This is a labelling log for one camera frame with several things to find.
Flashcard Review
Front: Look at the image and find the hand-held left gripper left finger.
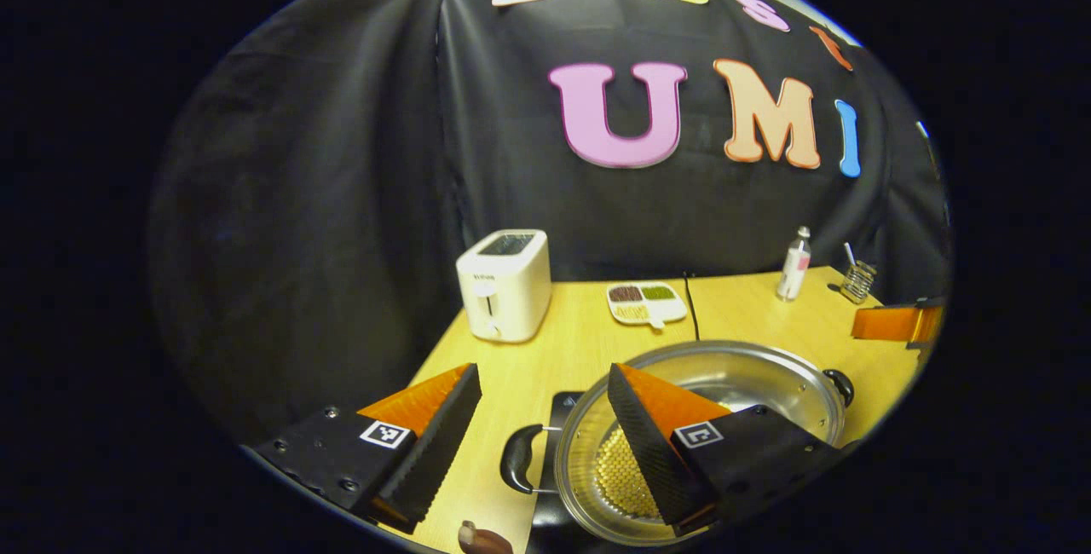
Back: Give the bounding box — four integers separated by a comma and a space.
247, 363, 483, 535

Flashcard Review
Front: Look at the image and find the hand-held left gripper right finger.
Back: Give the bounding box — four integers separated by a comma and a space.
607, 362, 845, 538

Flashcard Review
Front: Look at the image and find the black induction cooktop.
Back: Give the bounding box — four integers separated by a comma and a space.
524, 391, 683, 554

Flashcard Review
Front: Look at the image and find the clear bottle with pink label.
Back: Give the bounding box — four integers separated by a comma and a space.
776, 226, 811, 303

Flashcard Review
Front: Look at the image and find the stainless steel pot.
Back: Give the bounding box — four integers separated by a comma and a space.
500, 340, 855, 547

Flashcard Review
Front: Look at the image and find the white toaster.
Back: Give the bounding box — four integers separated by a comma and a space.
455, 229, 552, 343

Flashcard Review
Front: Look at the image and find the pile of yellow soybeans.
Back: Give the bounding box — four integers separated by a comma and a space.
594, 426, 667, 522

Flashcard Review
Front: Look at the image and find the black power cable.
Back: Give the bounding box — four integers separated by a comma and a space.
682, 273, 701, 342

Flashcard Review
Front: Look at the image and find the white divided bean dish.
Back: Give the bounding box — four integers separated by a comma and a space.
607, 282, 689, 331

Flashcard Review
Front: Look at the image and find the clear square holder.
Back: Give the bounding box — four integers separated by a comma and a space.
840, 260, 877, 305

